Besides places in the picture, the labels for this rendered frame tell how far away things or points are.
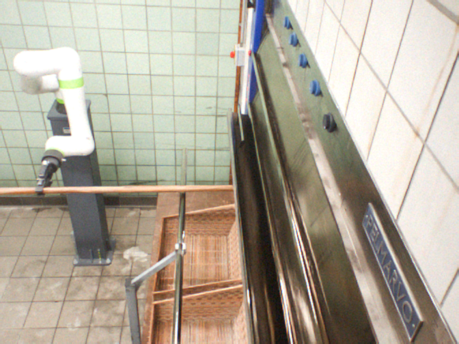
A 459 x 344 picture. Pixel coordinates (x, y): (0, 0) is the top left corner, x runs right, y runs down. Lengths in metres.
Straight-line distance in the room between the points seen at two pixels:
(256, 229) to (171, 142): 1.96
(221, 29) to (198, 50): 0.21
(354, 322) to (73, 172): 2.32
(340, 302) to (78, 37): 2.61
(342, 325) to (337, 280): 0.10
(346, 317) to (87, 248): 2.65
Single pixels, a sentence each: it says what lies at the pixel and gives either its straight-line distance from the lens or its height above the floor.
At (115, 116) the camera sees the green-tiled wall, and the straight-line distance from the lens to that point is 3.47.
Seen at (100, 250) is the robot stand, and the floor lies 0.11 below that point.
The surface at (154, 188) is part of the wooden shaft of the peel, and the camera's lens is 2.17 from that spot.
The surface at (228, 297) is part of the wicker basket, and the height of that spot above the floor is 0.76.
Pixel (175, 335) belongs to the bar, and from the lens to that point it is 1.68.
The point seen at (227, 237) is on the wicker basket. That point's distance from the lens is 2.81.
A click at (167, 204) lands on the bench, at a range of 3.04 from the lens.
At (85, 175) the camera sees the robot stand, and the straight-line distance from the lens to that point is 3.02.
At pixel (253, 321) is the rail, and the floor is 1.44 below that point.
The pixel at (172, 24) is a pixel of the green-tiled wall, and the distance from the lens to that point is 3.14.
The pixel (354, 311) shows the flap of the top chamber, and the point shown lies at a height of 1.82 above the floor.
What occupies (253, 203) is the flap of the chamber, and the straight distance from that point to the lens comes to 1.79.
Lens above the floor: 2.57
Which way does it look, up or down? 37 degrees down
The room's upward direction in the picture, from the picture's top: 4 degrees clockwise
